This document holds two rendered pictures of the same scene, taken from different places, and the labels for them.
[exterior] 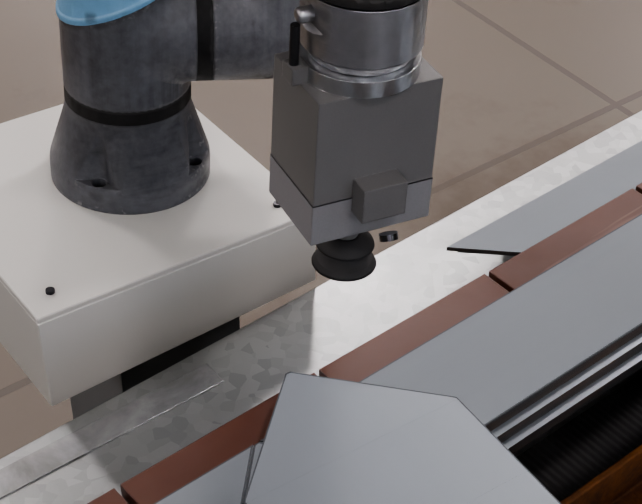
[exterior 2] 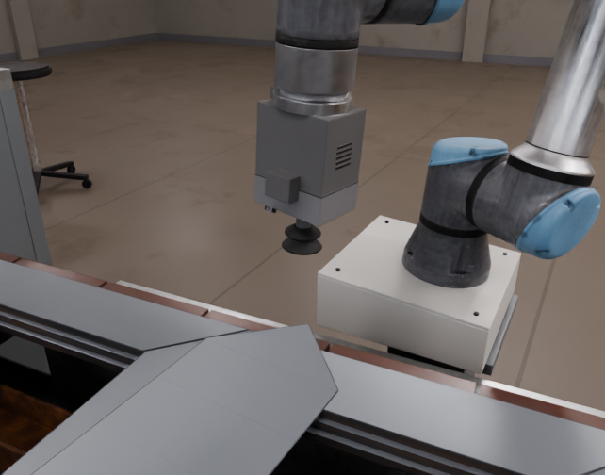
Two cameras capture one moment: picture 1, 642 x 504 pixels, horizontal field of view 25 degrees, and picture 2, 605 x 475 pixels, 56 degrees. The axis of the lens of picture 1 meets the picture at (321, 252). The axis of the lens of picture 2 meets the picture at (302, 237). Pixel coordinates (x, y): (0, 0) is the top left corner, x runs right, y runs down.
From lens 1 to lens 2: 0.80 m
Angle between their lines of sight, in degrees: 55
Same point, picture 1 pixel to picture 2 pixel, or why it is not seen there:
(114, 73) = (430, 196)
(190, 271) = (400, 306)
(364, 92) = (277, 103)
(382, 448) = (274, 372)
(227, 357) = not seen: hidden behind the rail
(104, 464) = not seen: hidden behind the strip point
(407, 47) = (300, 80)
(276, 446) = (251, 335)
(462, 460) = (286, 407)
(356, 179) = (276, 169)
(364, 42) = (278, 66)
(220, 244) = (423, 305)
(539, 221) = not seen: outside the picture
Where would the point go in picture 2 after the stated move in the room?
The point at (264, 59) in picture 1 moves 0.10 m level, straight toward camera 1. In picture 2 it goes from (496, 221) to (442, 236)
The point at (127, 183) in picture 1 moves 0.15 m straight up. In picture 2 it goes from (416, 257) to (424, 172)
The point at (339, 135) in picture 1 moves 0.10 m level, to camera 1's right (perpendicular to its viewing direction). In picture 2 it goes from (268, 130) to (316, 159)
